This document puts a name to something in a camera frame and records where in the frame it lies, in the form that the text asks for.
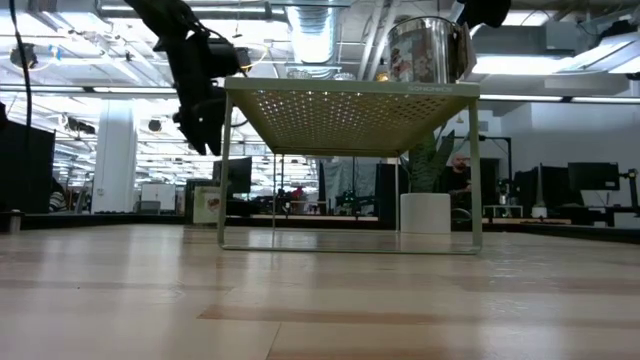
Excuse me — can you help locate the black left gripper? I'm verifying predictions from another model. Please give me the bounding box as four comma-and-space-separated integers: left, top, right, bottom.
167, 34, 227, 156

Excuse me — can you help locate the green perforated metal shelf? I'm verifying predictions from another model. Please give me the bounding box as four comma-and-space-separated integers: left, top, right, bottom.
216, 76, 484, 256

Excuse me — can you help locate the black television screen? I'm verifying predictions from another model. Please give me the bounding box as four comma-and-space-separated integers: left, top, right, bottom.
213, 157, 254, 195

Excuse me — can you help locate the black ceiling dome lamp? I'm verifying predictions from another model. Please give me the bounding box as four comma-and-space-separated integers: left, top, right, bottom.
9, 42, 39, 70
234, 47, 254, 75

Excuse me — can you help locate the person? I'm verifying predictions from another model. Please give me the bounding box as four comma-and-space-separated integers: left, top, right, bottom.
48, 177, 69, 214
442, 152, 474, 211

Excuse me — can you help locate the black partition panel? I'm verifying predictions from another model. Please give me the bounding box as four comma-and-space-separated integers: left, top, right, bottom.
0, 114, 56, 216

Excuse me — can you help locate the black computer monitor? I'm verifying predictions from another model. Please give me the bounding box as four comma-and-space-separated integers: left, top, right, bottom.
567, 162, 621, 192

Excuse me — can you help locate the snake plant in white pot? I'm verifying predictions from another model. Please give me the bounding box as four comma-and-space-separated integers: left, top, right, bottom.
398, 119, 474, 235

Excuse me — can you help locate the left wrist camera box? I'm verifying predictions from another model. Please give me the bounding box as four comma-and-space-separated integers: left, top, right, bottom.
207, 38, 252, 80

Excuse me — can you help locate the silver ventilation duct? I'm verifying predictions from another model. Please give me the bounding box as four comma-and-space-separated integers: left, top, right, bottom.
287, 0, 341, 81

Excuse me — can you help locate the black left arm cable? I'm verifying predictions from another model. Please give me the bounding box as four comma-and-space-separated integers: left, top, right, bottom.
7, 0, 34, 131

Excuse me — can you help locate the black aluminium table frame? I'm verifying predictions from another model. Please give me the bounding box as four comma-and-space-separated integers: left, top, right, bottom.
0, 209, 640, 246

